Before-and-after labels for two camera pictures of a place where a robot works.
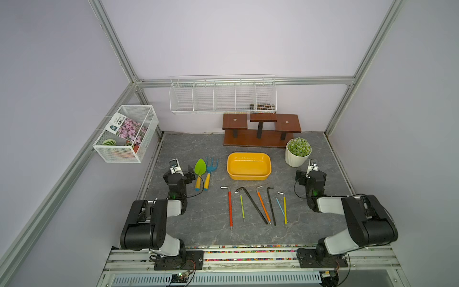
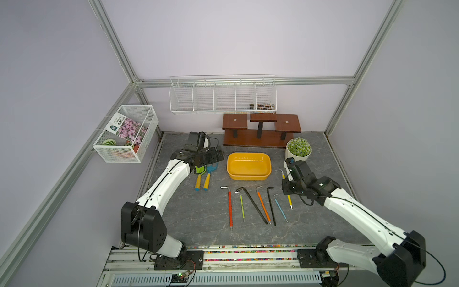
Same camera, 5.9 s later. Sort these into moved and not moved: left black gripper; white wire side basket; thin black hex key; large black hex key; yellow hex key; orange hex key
Moved: yellow hex key; left black gripper
Not moved: thin black hex key; large black hex key; white wire side basket; orange hex key
